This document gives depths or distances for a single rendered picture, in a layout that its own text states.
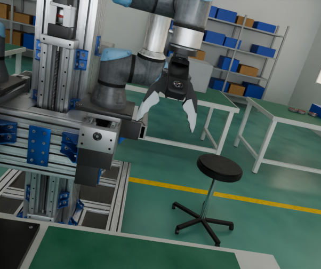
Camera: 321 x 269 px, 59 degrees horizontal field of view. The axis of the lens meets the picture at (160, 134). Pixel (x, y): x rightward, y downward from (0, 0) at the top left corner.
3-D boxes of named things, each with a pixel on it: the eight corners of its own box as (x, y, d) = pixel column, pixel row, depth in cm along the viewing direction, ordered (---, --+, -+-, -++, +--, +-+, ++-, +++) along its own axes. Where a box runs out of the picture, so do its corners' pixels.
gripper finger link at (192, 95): (201, 109, 72) (189, 77, 69) (202, 111, 70) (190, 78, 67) (183, 116, 72) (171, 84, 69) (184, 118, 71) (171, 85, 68)
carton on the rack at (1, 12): (-2, 15, 626) (-2, 1, 617) (15, 19, 630) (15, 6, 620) (-12, 14, 589) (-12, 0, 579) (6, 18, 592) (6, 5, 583)
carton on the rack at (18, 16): (16, 19, 631) (17, 11, 625) (35, 24, 636) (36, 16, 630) (8, 19, 594) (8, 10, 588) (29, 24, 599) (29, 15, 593)
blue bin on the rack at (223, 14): (211, 18, 650) (214, 8, 643) (229, 23, 656) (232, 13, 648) (216, 18, 611) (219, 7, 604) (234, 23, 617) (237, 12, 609)
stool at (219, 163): (170, 200, 251) (186, 143, 231) (223, 208, 257) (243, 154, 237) (176, 245, 200) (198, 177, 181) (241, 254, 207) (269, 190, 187)
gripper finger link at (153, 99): (138, 116, 77) (163, 93, 75) (137, 123, 71) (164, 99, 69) (130, 108, 76) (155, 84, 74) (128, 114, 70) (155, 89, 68)
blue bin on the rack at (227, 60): (217, 66, 691) (220, 55, 681) (231, 69, 696) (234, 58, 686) (221, 69, 652) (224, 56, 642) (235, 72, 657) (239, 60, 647)
